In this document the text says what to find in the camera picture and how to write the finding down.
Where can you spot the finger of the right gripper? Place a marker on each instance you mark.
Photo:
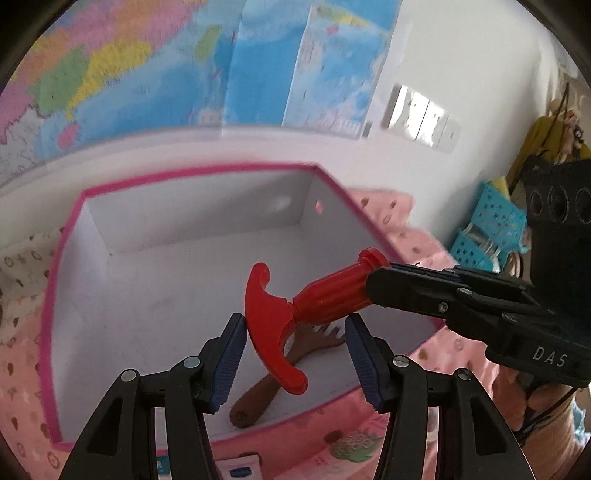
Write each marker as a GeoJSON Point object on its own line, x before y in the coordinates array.
{"type": "Point", "coordinates": [481, 282]}
{"type": "Point", "coordinates": [434, 299]}

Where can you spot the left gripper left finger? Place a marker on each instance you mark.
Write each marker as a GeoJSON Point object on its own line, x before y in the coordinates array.
{"type": "Point", "coordinates": [118, 441]}

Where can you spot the blue medicine box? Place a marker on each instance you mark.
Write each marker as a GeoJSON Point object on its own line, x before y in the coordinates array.
{"type": "Point", "coordinates": [245, 467]}

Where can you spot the red plastic toy hammer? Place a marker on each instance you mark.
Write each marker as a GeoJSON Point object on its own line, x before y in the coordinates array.
{"type": "Point", "coordinates": [271, 320]}

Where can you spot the pink tube with green print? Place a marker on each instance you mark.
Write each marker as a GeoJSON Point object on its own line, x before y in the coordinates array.
{"type": "Point", "coordinates": [357, 446]}

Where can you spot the pink sleeve right forearm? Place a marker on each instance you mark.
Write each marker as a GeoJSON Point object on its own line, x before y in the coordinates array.
{"type": "Point", "coordinates": [551, 449]}

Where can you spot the right hand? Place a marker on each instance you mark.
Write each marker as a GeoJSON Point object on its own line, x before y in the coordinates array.
{"type": "Point", "coordinates": [512, 401]}

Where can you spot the blue perforated plastic basket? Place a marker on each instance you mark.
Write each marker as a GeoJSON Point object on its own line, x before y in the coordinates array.
{"type": "Point", "coordinates": [494, 231]}

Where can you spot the pink patterned bedsheet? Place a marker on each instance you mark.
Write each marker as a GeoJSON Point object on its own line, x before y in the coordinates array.
{"type": "Point", "coordinates": [400, 374]}

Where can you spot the yellow hanging coat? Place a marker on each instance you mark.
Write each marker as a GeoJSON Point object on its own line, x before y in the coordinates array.
{"type": "Point", "coordinates": [555, 140]}

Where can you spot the pink cardboard storage box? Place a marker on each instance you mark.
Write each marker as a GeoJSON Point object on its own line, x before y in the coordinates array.
{"type": "Point", "coordinates": [149, 268]}

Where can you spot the white wall socket panel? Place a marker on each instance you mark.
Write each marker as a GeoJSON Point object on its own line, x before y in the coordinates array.
{"type": "Point", "coordinates": [413, 116]}

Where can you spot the colourful wall map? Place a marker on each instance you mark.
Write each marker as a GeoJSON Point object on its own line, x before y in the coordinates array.
{"type": "Point", "coordinates": [107, 69]}

